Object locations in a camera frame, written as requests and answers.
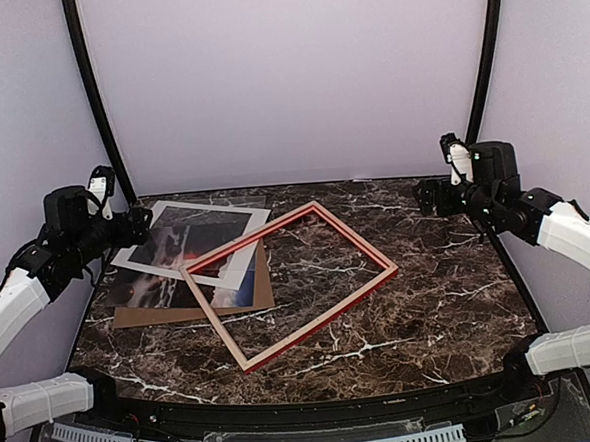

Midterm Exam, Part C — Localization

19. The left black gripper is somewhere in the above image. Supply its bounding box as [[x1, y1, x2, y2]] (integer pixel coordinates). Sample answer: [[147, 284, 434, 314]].
[[67, 206, 154, 268]]

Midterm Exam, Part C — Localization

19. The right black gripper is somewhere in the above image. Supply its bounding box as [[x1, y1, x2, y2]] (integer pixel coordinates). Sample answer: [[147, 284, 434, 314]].
[[412, 172, 502, 229]]

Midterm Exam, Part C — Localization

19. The clear acrylic sheet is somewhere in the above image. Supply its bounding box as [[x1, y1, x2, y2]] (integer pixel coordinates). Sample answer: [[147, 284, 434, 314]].
[[145, 195, 267, 223]]

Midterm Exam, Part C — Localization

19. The white photo mat board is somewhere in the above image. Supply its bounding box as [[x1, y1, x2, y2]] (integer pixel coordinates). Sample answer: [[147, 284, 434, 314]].
[[112, 198, 270, 307]]

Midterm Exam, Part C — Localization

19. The red wooden picture frame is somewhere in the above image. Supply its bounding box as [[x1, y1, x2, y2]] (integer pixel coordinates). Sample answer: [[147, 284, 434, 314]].
[[175, 195, 404, 378]]

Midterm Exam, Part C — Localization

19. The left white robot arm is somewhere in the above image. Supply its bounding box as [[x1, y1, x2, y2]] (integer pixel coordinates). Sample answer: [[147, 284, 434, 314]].
[[0, 178, 153, 442]]

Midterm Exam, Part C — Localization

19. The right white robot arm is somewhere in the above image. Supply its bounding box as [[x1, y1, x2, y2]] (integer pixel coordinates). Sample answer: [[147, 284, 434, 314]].
[[413, 133, 590, 402]]

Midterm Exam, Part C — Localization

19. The landscape photo print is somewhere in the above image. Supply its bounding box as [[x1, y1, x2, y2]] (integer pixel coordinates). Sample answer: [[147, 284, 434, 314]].
[[106, 254, 256, 309]]

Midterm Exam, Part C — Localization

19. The brown cardboard backing board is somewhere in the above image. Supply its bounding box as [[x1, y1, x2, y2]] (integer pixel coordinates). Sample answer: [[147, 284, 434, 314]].
[[113, 244, 275, 329]]

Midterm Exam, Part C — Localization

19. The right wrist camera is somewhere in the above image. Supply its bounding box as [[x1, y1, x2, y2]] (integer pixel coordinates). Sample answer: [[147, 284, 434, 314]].
[[439, 132, 474, 185]]

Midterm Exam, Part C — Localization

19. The black front rail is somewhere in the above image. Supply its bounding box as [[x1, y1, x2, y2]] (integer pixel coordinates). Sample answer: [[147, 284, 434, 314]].
[[69, 356, 539, 442]]

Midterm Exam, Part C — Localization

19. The right black corner post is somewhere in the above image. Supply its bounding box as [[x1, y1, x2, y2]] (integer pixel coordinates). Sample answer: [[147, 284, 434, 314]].
[[465, 0, 502, 144]]

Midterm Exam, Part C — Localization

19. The black corner post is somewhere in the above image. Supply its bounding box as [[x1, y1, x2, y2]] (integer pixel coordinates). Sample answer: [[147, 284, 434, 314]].
[[61, 0, 137, 205], [465, 0, 502, 144]]

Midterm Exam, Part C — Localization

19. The left black corner post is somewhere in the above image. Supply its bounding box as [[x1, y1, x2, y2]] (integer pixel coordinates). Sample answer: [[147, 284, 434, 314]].
[[61, 0, 137, 205]]

